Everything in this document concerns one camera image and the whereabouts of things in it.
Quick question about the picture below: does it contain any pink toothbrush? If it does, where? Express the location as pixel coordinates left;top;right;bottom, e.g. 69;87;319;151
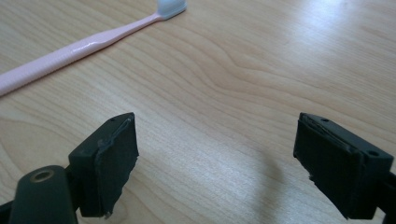
0;0;189;97

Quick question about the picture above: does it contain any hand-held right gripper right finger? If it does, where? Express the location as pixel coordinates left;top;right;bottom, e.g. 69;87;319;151
292;112;395;220

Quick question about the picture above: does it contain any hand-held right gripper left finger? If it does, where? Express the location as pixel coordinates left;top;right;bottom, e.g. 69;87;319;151
67;112;140;218

